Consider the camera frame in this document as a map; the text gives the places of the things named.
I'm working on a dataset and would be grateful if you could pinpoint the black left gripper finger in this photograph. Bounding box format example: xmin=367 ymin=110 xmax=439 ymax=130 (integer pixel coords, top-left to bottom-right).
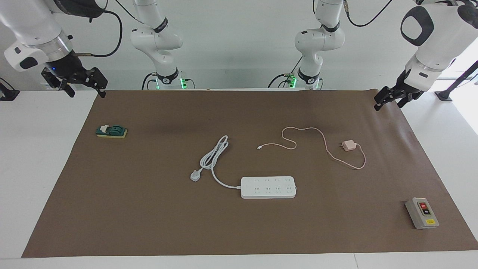
xmin=374 ymin=86 xmax=397 ymax=111
xmin=397 ymin=91 xmax=425 ymax=109

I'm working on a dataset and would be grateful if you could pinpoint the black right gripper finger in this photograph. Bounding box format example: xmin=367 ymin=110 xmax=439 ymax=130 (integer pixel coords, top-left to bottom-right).
xmin=41 ymin=72 xmax=75 ymax=99
xmin=86 ymin=67 xmax=109 ymax=99

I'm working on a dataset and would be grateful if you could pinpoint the pink charging cable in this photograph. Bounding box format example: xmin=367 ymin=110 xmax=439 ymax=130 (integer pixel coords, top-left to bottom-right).
xmin=257 ymin=127 xmax=366 ymax=170

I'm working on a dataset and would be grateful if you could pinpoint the white power strip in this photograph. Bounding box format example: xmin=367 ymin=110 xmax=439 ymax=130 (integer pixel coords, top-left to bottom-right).
xmin=240 ymin=176 xmax=298 ymax=199

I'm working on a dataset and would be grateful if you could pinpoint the black stand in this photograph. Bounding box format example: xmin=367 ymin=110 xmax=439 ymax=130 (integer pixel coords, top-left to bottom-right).
xmin=435 ymin=60 xmax=478 ymax=102
xmin=0 ymin=78 xmax=20 ymax=101

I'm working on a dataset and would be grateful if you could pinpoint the brown table mat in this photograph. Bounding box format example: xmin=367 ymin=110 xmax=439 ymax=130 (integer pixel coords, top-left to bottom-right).
xmin=21 ymin=89 xmax=478 ymax=258

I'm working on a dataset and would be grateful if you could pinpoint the black base cable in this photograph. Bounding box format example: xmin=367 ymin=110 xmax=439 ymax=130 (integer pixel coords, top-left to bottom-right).
xmin=267 ymin=56 xmax=303 ymax=89
xmin=141 ymin=72 xmax=158 ymax=90

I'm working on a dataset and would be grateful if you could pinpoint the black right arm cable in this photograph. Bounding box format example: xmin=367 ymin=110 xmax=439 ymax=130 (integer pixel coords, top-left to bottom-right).
xmin=71 ymin=0 xmax=159 ymax=58

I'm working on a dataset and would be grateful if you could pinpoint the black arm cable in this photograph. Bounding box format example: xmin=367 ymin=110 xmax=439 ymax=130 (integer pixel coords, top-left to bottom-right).
xmin=344 ymin=0 xmax=393 ymax=28
xmin=71 ymin=0 xmax=159 ymax=58

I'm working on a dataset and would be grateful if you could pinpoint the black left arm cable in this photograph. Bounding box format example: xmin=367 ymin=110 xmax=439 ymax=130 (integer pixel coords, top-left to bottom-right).
xmin=344 ymin=0 xmax=393 ymax=28

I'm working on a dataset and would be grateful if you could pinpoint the grey on-off switch box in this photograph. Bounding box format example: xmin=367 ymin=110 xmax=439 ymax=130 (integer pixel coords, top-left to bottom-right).
xmin=405 ymin=198 xmax=440 ymax=230

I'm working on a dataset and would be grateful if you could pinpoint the white power cord with plug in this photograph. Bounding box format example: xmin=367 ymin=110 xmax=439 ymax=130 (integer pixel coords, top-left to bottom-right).
xmin=190 ymin=135 xmax=242 ymax=189

